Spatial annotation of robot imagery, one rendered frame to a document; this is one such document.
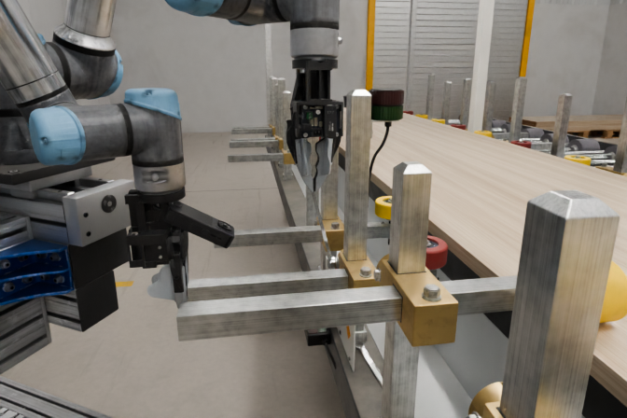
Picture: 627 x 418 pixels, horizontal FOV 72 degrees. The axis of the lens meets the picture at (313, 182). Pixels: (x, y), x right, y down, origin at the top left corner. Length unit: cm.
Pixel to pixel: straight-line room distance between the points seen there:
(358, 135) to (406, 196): 25
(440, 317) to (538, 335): 20
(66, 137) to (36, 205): 32
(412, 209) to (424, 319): 12
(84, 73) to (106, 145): 40
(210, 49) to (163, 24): 88
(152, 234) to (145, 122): 17
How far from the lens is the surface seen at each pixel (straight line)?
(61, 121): 63
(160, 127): 66
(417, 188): 51
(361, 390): 79
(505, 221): 99
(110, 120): 64
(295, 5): 68
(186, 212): 71
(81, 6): 100
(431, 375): 97
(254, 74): 837
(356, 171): 75
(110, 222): 90
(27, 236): 96
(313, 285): 77
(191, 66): 842
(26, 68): 74
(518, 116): 228
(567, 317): 31
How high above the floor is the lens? 121
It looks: 15 degrees down
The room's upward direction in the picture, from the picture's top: straight up
